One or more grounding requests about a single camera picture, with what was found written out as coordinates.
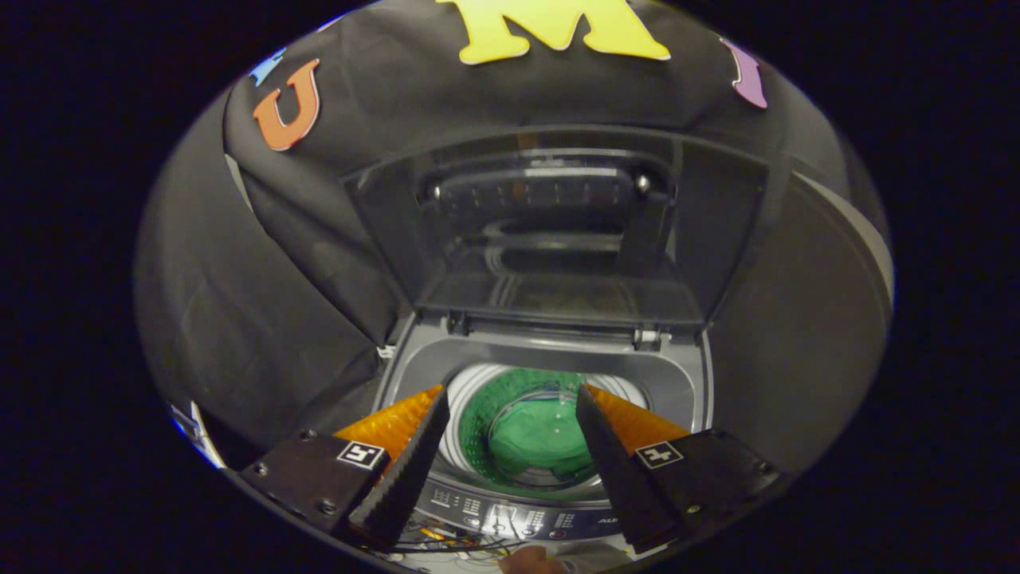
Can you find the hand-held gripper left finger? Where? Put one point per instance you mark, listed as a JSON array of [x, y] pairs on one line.
[[406, 478]]

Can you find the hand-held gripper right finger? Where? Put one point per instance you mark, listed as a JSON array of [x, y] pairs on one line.
[[621, 478]]

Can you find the green shirt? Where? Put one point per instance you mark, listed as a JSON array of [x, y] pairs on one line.
[[534, 438]]

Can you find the dark washing machine lid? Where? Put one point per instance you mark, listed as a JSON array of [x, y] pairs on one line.
[[382, 223]]

